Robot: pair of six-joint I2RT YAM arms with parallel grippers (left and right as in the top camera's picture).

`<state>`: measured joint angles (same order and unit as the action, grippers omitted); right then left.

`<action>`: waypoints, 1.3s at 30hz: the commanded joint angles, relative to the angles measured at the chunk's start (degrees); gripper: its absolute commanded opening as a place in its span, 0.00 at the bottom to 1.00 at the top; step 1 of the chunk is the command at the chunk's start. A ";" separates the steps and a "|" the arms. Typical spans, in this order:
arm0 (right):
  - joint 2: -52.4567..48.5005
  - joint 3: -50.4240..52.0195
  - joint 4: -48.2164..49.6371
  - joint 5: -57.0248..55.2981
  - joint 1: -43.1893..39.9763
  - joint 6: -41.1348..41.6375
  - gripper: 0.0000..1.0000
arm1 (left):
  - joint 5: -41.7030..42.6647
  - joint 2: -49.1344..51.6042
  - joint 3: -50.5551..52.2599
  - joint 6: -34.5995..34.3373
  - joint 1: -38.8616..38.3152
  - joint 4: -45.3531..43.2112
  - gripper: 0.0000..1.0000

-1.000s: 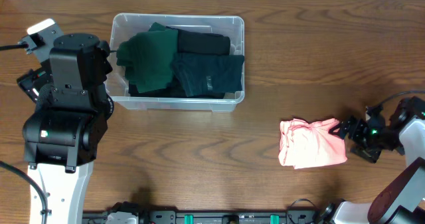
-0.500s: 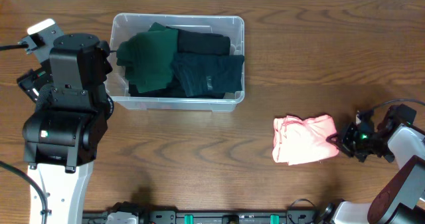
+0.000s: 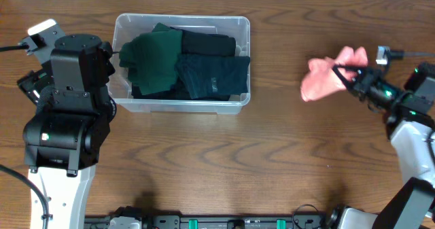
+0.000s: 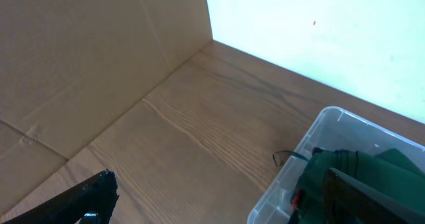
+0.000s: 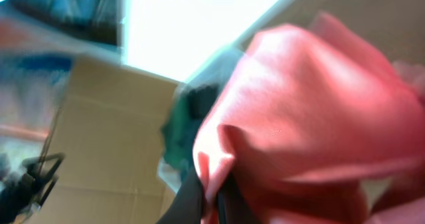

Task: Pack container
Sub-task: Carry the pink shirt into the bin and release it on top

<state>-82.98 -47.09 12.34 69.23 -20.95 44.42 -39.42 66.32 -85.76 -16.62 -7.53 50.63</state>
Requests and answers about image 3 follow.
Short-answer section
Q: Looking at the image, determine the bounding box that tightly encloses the coral pink garment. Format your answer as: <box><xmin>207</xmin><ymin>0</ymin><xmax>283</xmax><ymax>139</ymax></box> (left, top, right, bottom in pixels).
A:
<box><xmin>300</xmin><ymin>46</ymin><xmax>368</xmax><ymax>102</ymax></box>

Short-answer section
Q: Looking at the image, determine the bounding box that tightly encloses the dark green garment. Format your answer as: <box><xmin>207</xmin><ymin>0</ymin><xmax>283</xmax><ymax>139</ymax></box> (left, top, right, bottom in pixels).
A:
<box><xmin>119</xmin><ymin>29</ymin><xmax>183</xmax><ymax>98</ymax></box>

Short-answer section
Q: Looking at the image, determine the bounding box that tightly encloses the dark teal garment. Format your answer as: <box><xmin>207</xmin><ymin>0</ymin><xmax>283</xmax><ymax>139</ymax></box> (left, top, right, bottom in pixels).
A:
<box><xmin>175</xmin><ymin>54</ymin><xmax>250</xmax><ymax>99</ymax></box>

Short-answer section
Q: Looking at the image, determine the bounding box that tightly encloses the clear plastic storage container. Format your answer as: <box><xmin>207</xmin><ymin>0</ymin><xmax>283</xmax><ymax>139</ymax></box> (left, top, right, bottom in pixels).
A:
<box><xmin>107</xmin><ymin>14</ymin><xmax>251</xmax><ymax>115</ymax></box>

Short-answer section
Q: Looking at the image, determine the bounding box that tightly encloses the black garment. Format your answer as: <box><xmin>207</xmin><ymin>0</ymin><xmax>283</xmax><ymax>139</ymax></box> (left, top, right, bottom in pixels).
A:
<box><xmin>131</xmin><ymin>29</ymin><xmax>236</xmax><ymax>100</ymax></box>

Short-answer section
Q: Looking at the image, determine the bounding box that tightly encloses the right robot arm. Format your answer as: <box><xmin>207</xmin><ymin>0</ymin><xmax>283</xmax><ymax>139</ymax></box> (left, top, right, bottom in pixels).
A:
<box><xmin>332</xmin><ymin>63</ymin><xmax>434</xmax><ymax>229</ymax></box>

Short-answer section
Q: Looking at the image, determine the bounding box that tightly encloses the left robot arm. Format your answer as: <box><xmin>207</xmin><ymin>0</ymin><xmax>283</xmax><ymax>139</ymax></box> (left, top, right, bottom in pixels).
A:
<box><xmin>18</xmin><ymin>32</ymin><xmax>116</xmax><ymax>228</ymax></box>

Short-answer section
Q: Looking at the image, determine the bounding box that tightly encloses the black mounting rail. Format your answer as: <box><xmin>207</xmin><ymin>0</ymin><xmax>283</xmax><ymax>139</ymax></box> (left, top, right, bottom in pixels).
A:
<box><xmin>84</xmin><ymin>214</ymin><xmax>327</xmax><ymax>229</ymax></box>

